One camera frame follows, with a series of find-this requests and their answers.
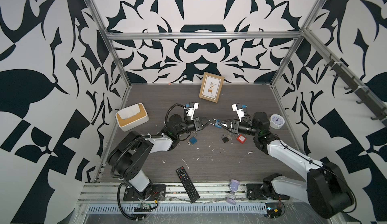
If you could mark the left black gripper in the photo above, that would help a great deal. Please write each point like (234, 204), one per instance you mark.
(197, 120)

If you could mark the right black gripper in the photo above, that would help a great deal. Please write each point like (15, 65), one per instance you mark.
(235, 127)

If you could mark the small blue padlock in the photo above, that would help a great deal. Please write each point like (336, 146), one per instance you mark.
(216, 123)

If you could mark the small black padlock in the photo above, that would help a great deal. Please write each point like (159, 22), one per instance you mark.
(225, 138)

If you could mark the red padlock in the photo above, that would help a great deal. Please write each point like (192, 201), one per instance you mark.
(242, 139)

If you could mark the large blue padlock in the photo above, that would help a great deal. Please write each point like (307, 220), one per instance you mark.
(193, 139)

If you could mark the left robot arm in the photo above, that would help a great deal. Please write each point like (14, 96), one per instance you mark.
(128, 158)

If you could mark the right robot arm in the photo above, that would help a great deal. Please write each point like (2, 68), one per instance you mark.
(323, 186)

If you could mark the white alarm clock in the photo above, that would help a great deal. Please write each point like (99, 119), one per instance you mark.
(276, 121)

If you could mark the purple hourglass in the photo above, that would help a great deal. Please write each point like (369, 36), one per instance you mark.
(231, 197)

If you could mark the white tissue box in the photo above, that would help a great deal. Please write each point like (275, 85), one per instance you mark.
(131, 117)

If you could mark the black remote control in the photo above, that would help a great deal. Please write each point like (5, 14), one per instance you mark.
(188, 185)

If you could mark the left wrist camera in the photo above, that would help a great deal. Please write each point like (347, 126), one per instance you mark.
(189, 110)

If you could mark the wooden picture frame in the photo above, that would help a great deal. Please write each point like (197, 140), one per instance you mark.
(211, 87)

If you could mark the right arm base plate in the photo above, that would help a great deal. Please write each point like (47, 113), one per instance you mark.
(262, 191)

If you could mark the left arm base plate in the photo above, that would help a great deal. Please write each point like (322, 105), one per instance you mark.
(151, 193)

